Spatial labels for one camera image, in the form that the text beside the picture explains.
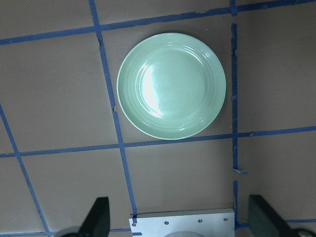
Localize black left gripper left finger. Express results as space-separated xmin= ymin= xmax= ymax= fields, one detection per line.
xmin=58 ymin=197 xmax=110 ymax=237

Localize light green ceramic plate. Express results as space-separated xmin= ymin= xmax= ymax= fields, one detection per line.
xmin=117 ymin=33 xmax=226 ymax=140

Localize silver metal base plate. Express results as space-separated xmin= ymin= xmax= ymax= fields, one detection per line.
xmin=129 ymin=208 xmax=235 ymax=237

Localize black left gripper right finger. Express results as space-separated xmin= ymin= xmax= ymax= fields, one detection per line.
xmin=248 ymin=194 xmax=316 ymax=237

